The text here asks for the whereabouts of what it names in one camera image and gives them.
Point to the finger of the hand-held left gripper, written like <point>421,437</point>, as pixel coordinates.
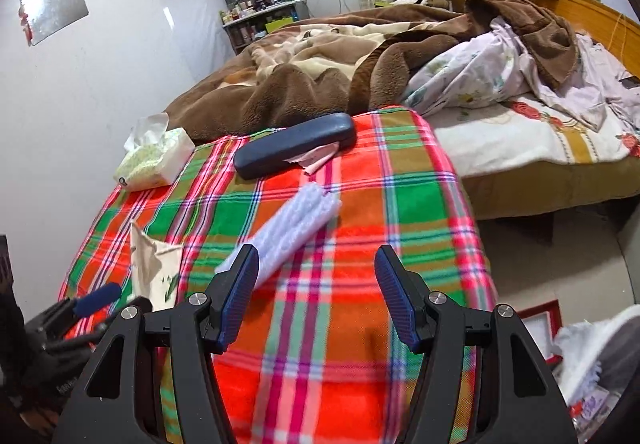
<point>97,299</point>
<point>135,304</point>

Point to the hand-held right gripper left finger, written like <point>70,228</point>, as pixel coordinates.
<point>240,299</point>

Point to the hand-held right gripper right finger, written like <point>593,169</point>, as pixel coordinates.
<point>395,299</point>

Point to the beige paper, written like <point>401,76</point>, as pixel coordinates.
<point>150,264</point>

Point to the white foam wrap roll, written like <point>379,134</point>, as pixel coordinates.
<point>300,219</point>

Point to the white round waste bin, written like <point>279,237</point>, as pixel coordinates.
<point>575,349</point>

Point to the person's left hand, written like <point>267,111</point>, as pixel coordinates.
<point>40,421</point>

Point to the plaid table cloth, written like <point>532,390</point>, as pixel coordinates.
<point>340,234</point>

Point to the green white tissue pack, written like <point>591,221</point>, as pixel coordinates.
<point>150,159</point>

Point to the red framed box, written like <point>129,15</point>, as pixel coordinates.
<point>542,311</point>

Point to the pink cleaning cloth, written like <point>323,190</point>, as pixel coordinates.
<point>317,159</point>

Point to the dark blue glasses case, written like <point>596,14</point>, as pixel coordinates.
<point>290,139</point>

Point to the wooden bed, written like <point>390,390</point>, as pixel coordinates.
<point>530,194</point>

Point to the white rose bed sheet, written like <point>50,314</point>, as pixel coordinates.
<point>500,144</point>

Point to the brown fleece blanket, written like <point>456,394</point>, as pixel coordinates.
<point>300,89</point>

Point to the pale floral quilt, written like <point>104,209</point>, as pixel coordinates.
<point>470,69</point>

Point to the white storage shelf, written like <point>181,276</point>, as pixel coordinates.
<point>240,37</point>

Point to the green box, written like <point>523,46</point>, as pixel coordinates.
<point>280,24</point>

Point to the group of bottles and jars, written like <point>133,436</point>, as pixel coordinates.
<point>245,7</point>

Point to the red wall ornament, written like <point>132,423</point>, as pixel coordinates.
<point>25,24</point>

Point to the silver foil wall sheet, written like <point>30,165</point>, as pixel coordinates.
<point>55,7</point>

